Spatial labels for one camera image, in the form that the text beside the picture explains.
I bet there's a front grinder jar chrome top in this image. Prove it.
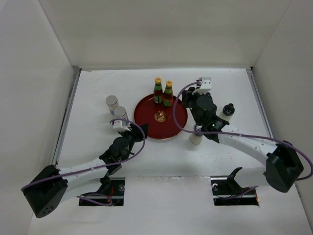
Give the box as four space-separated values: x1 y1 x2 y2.
189 124 203 145

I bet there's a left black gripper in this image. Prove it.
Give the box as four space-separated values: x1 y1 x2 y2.
118 123 147 162

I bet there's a green-label sauce bottle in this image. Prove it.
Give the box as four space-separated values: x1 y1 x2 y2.
153 77 163 104
163 80 173 107

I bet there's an aluminium frame rail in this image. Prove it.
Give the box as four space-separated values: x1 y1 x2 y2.
246 67 273 137
48 66 82 165

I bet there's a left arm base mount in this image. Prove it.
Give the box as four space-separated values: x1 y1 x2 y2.
78 176 126 207

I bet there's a silver-lid salt jar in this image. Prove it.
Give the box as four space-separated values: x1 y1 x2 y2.
114 106 128 120
106 95 119 116

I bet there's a white bottle black cap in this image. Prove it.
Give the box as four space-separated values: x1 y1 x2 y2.
221 103 235 121

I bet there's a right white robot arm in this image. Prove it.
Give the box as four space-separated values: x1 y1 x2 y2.
182 87 304 193

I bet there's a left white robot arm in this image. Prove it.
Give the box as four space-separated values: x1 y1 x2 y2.
21 122 149 218

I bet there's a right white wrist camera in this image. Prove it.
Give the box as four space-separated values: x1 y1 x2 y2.
196 77 212 94

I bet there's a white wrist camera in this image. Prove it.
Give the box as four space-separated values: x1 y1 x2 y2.
196 77 212 94
112 120 130 132

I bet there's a near silver-lid salt jar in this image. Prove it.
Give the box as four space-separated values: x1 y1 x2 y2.
114 106 128 120

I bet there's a right aluminium frame rail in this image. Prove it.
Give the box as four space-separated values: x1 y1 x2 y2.
246 67 273 137

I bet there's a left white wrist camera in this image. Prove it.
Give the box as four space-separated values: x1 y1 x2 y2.
112 120 130 132

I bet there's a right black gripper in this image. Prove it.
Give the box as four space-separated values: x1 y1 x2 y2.
181 87 205 126

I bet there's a left aluminium frame rail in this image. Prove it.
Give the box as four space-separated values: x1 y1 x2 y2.
48 66 82 165

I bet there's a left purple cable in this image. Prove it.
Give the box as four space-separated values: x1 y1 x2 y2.
21 118 147 206

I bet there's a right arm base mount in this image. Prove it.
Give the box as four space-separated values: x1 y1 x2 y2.
211 167 259 206

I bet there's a round red tray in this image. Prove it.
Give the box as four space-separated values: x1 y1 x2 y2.
134 94 188 140

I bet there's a far silver-lid salt jar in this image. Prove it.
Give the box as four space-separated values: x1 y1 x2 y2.
106 95 119 116

